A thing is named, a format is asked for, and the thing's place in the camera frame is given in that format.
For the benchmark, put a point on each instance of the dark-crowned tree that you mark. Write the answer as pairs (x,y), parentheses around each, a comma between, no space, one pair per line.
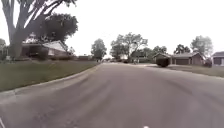
(61,26)

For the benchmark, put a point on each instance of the pale concrete kerb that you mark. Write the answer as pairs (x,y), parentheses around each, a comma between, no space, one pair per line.
(40,84)

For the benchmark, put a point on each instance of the small slim tree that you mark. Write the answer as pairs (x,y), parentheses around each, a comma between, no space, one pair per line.
(99,49)

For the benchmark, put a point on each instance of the pale-crowned tree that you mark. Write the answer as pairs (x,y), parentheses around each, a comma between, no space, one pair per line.
(202,45)

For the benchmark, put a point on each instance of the broad spreading tree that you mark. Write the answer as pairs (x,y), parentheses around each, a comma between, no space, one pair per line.
(128,43)

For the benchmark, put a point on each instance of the dark bush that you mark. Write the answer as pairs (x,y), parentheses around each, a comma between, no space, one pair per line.
(162,62)

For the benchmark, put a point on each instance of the grey asphalt road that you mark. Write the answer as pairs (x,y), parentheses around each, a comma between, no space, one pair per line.
(126,96)

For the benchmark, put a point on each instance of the green grass lawn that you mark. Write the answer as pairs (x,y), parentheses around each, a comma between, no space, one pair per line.
(203,70)
(33,73)

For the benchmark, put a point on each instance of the large forked tree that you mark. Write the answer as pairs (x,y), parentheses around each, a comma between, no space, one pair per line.
(15,40)

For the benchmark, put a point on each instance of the house with pale gable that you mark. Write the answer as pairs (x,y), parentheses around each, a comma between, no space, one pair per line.
(53,47)

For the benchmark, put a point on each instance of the small dark tree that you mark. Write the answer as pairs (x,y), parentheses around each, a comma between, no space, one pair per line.
(181,49)

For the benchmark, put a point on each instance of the house with garage doors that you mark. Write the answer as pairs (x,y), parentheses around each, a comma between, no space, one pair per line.
(186,58)

